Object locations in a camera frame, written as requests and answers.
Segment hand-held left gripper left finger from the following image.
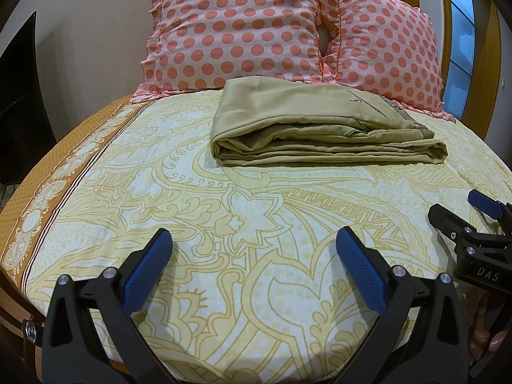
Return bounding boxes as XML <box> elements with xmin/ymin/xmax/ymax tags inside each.
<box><xmin>47</xmin><ymin>228</ymin><xmax>173</xmax><ymax>384</ymax></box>

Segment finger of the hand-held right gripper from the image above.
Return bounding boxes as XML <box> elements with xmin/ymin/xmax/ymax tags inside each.
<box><xmin>467</xmin><ymin>189</ymin><xmax>512</xmax><ymax>221</ymax></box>
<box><xmin>428</xmin><ymin>204</ymin><xmax>481</xmax><ymax>245</ymax></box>

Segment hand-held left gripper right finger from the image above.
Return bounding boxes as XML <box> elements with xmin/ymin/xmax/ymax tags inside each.
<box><xmin>336</xmin><ymin>226</ymin><xmax>469</xmax><ymax>384</ymax></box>

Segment khaki pants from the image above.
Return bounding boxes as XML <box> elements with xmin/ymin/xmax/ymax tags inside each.
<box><xmin>211</xmin><ymin>76</ymin><xmax>449</xmax><ymax>169</ymax></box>

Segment person's right hand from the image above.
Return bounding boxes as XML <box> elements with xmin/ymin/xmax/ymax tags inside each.
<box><xmin>464</xmin><ymin>288</ymin><xmax>512</xmax><ymax>364</ymax></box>

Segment yellow patterned bed sheet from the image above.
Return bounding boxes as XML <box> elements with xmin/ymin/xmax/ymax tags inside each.
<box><xmin>0</xmin><ymin>87</ymin><xmax>512</xmax><ymax>384</ymax></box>

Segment frosted glass panel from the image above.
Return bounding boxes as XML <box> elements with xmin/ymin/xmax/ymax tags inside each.
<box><xmin>443</xmin><ymin>0</ymin><xmax>477</xmax><ymax>117</ymax></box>

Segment pink polka dot pillow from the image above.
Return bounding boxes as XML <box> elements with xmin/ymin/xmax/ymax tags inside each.
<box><xmin>316</xmin><ymin>0</ymin><xmax>457</xmax><ymax>123</ymax></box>
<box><xmin>132</xmin><ymin>0</ymin><xmax>340</xmax><ymax>102</ymax></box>

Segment black television screen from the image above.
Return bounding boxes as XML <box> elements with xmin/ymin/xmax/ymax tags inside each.
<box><xmin>0</xmin><ymin>12</ymin><xmax>60</xmax><ymax>188</ymax></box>

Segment wooden bed frame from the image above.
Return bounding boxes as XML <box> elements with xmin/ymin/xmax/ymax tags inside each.
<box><xmin>0</xmin><ymin>266</ymin><xmax>54</xmax><ymax>371</ymax></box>

